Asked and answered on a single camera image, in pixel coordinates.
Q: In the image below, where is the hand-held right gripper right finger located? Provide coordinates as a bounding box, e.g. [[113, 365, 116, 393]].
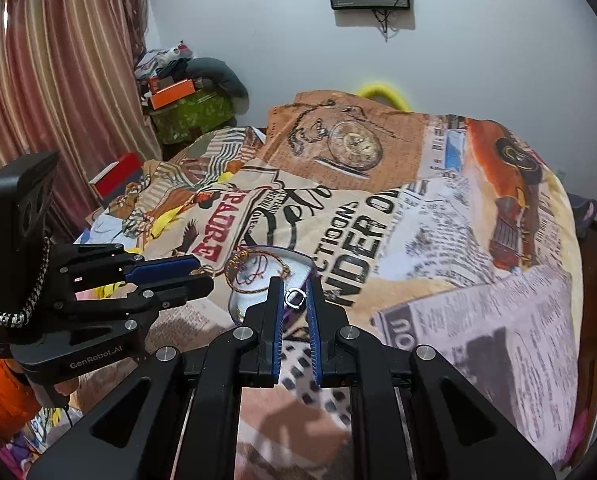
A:
[[305, 276, 556, 480]]

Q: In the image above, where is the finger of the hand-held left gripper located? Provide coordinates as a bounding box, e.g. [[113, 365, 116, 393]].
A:
[[73, 275, 215, 324], [53, 243, 200, 286]]

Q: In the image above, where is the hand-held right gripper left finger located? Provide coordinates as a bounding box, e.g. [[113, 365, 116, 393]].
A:
[[28, 276, 285, 480]]

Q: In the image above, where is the purple heart-shaped tin box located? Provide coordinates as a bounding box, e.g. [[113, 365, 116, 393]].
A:
[[227, 247, 314, 325]]

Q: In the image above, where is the gold bracelet jewellery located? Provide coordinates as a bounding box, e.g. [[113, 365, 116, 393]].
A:
[[226, 249, 293, 297]]

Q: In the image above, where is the person's left forearm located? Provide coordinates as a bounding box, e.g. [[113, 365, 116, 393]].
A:
[[0, 357, 42, 443]]

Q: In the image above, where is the red and white box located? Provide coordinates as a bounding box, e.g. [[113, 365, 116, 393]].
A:
[[88, 152, 144, 202]]

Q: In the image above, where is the printed blanket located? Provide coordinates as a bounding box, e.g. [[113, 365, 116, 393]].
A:
[[78, 90, 585, 473]]

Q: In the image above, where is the striped brown curtain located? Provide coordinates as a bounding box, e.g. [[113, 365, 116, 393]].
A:
[[0, 0, 165, 243]]

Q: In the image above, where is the green patterned cloth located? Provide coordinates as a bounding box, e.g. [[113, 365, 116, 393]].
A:
[[151, 92, 238, 147]]

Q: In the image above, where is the orange box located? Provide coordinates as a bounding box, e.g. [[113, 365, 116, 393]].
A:
[[148, 79, 198, 110]]

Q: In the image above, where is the pile of clothes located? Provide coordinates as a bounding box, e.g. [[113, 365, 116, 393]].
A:
[[136, 42, 194, 81]]

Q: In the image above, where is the yellow hoop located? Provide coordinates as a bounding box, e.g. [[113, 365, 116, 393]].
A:
[[355, 80, 414, 111]]

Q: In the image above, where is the braided black-white wrist strap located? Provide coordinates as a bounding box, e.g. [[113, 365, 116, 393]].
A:
[[0, 237, 50, 323]]

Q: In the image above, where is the black monitor cable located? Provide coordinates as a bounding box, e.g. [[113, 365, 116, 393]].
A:
[[372, 7, 395, 42]]

